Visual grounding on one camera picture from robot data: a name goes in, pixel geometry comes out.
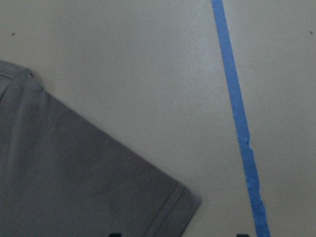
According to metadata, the blue tape line right lengthwise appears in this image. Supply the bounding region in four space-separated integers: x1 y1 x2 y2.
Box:
211 0 271 237

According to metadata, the dark brown t-shirt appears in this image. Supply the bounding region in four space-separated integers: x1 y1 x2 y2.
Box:
0 61 201 237

